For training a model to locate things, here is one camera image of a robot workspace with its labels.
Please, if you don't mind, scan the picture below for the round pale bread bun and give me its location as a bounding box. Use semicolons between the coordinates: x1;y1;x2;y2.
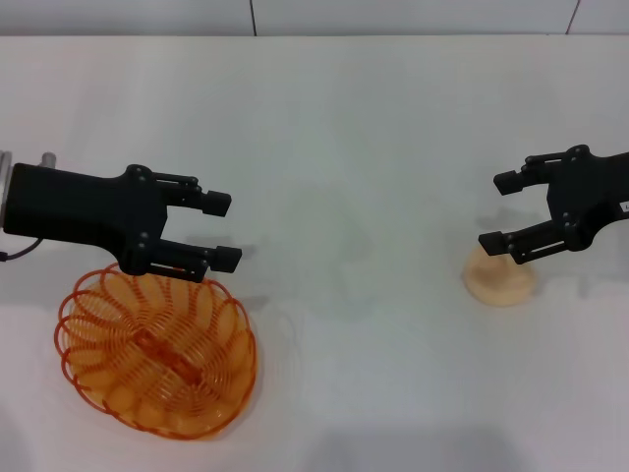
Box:
461;244;537;308

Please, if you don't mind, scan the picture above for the orange wire basket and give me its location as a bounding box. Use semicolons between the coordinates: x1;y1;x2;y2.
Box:
53;263;258;441

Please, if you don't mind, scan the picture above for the left arm connector cable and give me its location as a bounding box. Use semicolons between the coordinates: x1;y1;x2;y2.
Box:
0;152;58;263

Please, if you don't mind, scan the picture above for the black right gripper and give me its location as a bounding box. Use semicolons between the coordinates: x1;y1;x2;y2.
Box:
478;145;629;266

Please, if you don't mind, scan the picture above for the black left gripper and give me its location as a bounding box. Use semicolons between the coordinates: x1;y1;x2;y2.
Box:
0;161;233;275

